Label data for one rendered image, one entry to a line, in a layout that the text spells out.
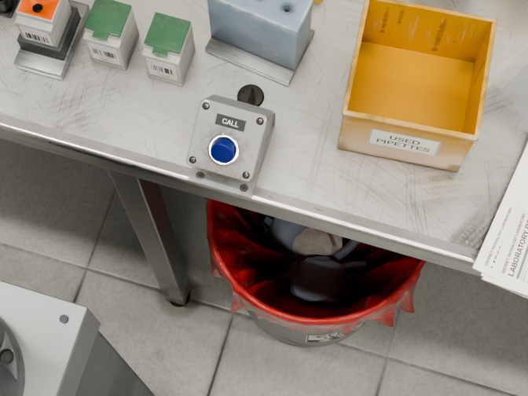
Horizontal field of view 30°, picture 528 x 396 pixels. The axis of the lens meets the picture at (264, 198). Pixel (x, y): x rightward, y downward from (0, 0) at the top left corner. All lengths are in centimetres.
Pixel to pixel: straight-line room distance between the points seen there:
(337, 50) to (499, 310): 96
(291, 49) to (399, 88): 13
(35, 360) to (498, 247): 47
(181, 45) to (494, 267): 39
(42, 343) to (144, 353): 96
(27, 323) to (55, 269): 101
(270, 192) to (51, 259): 98
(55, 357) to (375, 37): 47
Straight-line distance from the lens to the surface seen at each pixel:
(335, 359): 188
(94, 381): 109
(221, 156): 98
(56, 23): 106
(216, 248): 147
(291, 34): 100
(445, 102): 108
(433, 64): 109
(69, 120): 108
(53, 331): 94
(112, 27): 104
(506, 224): 104
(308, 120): 106
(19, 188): 202
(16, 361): 92
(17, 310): 95
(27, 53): 111
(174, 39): 103
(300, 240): 170
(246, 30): 104
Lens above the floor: 185
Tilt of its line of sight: 72 degrees down
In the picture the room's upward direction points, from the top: straight up
